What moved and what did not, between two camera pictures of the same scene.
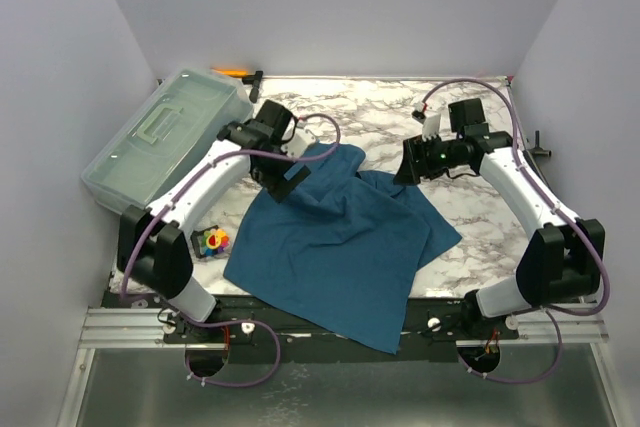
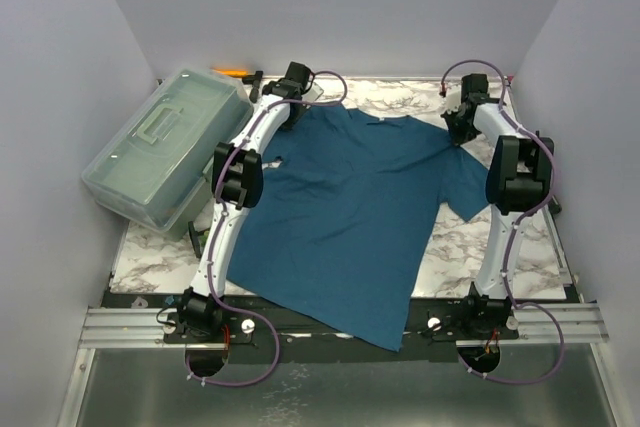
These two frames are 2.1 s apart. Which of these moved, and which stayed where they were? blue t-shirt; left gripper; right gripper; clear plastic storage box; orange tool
Moved: left gripper; right gripper; blue t-shirt
Stayed: clear plastic storage box; orange tool
